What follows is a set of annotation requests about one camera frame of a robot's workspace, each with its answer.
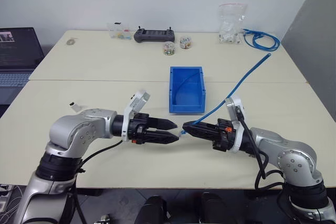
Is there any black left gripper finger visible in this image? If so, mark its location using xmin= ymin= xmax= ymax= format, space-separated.
xmin=149 ymin=118 xmax=177 ymax=131
xmin=145 ymin=130 xmax=181 ymax=145

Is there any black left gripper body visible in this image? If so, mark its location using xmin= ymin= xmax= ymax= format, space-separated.
xmin=129 ymin=113 xmax=157 ymax=146

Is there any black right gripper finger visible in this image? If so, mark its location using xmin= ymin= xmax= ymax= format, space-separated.
xmin=185 ymin=127 xmax=219 ymax=142
xmin=182 ymin=121 xmax=219 ymax=132

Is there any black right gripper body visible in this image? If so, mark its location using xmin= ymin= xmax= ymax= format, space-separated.
xmin=212 ymin=119 xmax=235 ymax=153

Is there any long blue network cable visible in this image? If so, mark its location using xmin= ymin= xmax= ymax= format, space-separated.
xmin=181 ymin=53 xmax=272 ymax=136

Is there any blue plastic bin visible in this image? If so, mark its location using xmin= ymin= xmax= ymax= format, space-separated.
xmin=168 ymin=66 xmax=207 ymax=115

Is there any dark rounded shape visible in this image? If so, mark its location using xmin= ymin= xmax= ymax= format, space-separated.
xmin=134 ymin=195 xmax=169 ymax=224

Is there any clear jar of colourful beads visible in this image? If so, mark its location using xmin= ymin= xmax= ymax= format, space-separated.
xmin=179 ymin=35 xmax=193 ymax=50
xmin=162 ymin=40 xmax=176 ymax=57

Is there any dark grey handheld controller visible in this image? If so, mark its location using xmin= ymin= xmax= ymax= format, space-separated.
xmin=133 ymin=26 xmax=176 ymax=44

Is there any clear box of colourful items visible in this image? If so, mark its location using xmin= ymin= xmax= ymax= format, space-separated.
xmin=107 ymin=22 xmax=133 ymax=40

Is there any clear bag of white couplers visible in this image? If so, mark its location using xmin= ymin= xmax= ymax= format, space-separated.
xmin=218 ymin=3 xmax=248 ymax=45

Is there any dark laptop computer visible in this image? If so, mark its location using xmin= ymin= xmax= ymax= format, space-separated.
xmin=0 ymin=27 xmax=45 ymax=104

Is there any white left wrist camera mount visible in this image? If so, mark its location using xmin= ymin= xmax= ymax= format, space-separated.
xmin=121 ymin=90 xmax=152 ymax=142

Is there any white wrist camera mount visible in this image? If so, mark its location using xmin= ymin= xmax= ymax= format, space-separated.
xmin=121 ymin=90 xmax=152 ymax=142
xmin=225 ymin=95 xmax=247 ymax=154

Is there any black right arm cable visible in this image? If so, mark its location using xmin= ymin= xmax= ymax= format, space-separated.
xmin=235 ymin=106 xmax=285 ymax=190

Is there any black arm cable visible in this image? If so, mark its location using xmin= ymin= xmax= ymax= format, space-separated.
xmin=235 ymin=106 xmax=285 ymax=190
xmin=75 ymin=139 xmax=124 ymax=224

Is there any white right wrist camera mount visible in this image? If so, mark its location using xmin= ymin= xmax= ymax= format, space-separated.
xmin=225 ymin=95 xmax=247 ymax=154

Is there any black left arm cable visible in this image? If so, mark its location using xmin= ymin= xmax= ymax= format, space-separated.
xmin=75 ymin=139 xmax=124 ymax=224

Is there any coiled blue network cable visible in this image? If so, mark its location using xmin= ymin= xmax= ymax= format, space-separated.
xmin=242 ymin=28 xmax=281 ymax=51

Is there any bundle of thin white wires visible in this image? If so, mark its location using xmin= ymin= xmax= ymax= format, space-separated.
xmin=0 ymin=183 xmax=26 ymax=221

